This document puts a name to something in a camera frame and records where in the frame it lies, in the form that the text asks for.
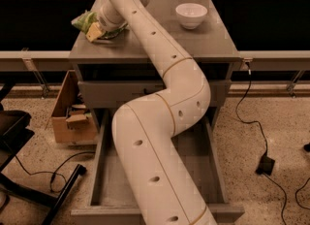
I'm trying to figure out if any black office chair base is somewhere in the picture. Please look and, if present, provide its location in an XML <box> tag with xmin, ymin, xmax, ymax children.
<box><xmin>0</xmin><ymin>86</ymin><xmax>94</xmax><ymax>225</ymax></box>

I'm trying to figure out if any open grey middle drawer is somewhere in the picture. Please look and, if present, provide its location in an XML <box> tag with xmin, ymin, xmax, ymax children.
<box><xmin>72</xmin><ymin>110</ymin><xmax>244</xmax><ymax>225</ymax></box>

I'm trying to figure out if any grey drawer cabinet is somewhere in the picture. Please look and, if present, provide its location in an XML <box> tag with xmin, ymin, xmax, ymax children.
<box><xmin>69</xmin><ymin>0</ymin><xmax>240</xmax><ymax>125</ymax></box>

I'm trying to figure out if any white ceramic bowl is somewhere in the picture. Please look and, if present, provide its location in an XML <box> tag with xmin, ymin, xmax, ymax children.
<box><xmin>175</xmin><ymin>3</ymin><xmax>207</xmax><ymax>29</ymax></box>

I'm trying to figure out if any cardboard box with scraps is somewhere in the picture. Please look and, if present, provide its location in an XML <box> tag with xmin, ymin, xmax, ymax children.
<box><xmin>51</xmin><ymin>71</ymin><xmax>97</xmax><ymax>145</ymax></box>

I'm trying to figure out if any black cable at right edge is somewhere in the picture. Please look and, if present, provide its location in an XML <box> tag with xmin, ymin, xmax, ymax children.
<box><xmin>294</xmin><ymin>177</ymin><xmax>310</xmax><ymax>210</ymax></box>

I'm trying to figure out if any grey metal rail frame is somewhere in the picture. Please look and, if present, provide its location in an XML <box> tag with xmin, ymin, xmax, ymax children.
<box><xmin>0</xmin><ymin>0</ymin><xmax>310</xmax><ymax>98</ymax></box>

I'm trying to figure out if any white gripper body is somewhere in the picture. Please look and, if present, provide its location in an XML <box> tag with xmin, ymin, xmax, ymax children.
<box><xmin>97</xmin><ymin>1</ymin><xmax>127</xmax><ymax>32</ymax></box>

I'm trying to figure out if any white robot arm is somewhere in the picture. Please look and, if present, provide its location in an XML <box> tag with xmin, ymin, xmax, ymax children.
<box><xmin>86</xmin><ymin>0</ymin><xmax>217</xmax><ymax>225</ymax></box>

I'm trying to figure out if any closed grey upper drawer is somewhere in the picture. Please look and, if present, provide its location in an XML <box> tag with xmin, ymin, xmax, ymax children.
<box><xmin>77</xmin><ymin>80</ymin><xmax>233</xmax><ymax>109</ymax></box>

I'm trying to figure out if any black cable on floor left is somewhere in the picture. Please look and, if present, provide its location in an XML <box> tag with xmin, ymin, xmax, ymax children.
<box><xmin>14</xmin><ymin>150</ymin><xmax>96</xmax><ymax>194</ymax></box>

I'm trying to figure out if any green jalapeno chip bag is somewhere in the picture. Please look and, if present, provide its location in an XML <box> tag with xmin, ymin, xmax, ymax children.
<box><xmin>71</xmin><ymin>11</ymin><xmax>127</xmax><ymax>40</ymax></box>

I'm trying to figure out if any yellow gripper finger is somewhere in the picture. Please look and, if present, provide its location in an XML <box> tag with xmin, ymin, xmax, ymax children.
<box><xmin>86</xmin><ymin>22</ymin><xmax>106</xmax><ymax>43</ymax></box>

